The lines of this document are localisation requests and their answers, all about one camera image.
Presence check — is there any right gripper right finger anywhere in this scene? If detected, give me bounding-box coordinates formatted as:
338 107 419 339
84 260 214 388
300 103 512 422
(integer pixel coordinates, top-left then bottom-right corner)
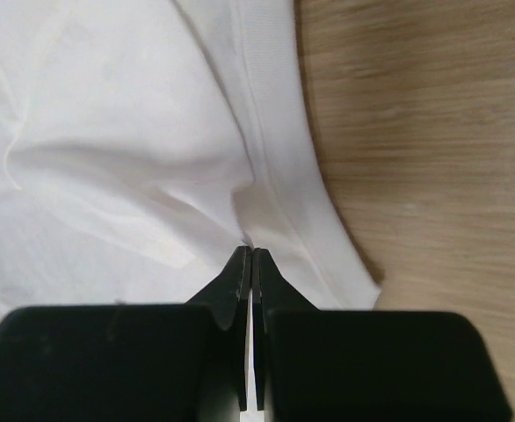
252 249 513 421

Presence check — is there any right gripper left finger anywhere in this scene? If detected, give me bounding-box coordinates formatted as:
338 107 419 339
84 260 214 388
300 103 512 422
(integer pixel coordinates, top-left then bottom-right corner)
0 247 251 421

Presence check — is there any white t shirt red print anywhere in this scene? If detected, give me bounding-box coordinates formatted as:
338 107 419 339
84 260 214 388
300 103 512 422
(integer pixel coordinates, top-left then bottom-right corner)
0 1 379 318

